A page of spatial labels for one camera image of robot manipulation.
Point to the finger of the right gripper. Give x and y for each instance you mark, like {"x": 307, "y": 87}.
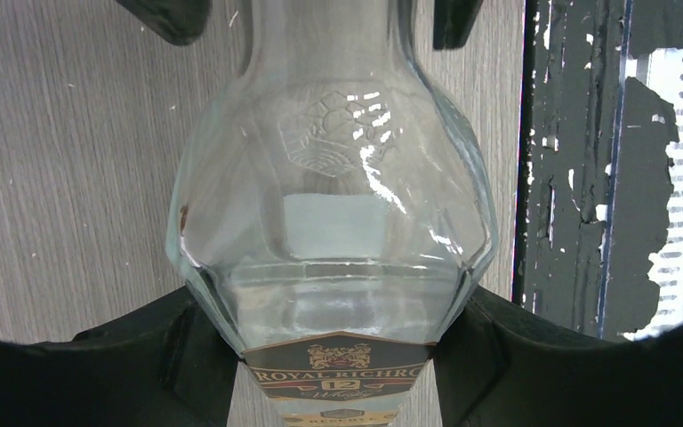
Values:
{"x": 453, "y": 21}
{"x": 178, "y": 22}

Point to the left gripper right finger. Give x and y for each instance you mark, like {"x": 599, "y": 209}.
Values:
{"x": 500, "y": 365}

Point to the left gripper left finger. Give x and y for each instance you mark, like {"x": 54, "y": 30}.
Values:
{"x": 163, "y": 364}

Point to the clear whisky bottle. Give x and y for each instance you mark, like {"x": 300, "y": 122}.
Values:
{"x": 331, "y": 213}

